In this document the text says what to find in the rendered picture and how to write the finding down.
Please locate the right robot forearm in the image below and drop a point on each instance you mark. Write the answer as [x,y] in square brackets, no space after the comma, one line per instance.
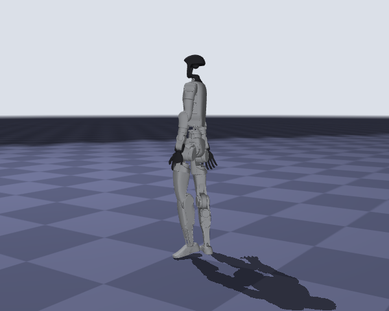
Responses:
[203,130]

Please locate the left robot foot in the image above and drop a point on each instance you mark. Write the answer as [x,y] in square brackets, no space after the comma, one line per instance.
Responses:
[186,250]

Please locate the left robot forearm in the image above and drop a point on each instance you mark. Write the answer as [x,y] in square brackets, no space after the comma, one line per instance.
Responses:
[183,128]

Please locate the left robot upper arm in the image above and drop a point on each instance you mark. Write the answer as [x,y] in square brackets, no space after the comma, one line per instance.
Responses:
[190,90]

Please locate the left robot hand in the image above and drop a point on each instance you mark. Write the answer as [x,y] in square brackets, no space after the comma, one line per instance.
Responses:
[177,157]

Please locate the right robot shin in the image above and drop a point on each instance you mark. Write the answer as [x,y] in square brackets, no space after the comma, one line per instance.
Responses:
[205,222]

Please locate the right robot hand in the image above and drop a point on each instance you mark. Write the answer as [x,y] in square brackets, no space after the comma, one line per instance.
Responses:
[210,157]

